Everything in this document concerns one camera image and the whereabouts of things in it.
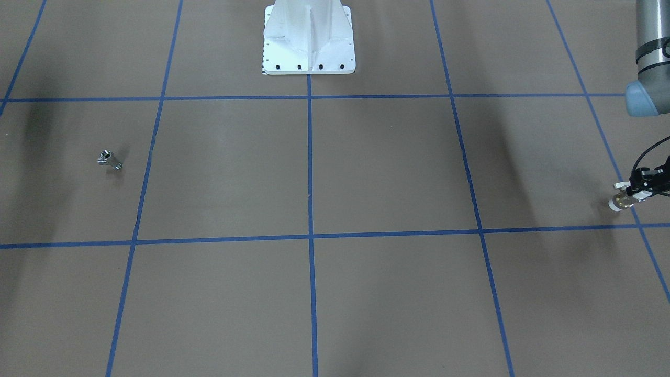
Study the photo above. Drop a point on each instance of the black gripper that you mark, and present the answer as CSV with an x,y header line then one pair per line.
x,y
650,180

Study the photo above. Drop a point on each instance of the chrome valve fitting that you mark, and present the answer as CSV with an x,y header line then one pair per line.
x,y
108,158

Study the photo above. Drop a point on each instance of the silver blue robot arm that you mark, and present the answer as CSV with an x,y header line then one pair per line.
x,y
648,96

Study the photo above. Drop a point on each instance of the white pedestal column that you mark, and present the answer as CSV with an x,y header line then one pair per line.
x,y
308,38

